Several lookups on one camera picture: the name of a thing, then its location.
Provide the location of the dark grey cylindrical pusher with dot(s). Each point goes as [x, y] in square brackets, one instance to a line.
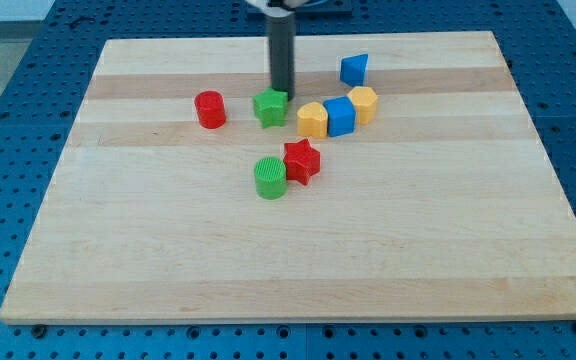
[281, 29]

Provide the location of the green star block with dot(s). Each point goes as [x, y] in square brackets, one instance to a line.
[270, 107]

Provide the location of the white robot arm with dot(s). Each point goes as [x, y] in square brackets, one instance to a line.
[290, 5]

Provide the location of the red star block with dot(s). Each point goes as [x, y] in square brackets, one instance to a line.
[302, 161]

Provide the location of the blue triangle block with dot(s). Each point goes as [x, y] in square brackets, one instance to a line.
[353, 69]

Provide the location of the yellow heart block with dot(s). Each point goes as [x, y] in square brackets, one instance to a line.
[312, 120]

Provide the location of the blue cube block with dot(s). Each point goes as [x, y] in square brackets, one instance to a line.
[341, 116]

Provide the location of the red cylinder block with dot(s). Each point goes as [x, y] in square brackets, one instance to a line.
[210, 109]

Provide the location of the yellow hexagon block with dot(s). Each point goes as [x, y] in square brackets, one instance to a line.
[365, 101]

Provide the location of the green cylinder block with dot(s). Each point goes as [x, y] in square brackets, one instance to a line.
[270, 178]

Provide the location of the wooden board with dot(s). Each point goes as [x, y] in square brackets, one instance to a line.
[445, 208]

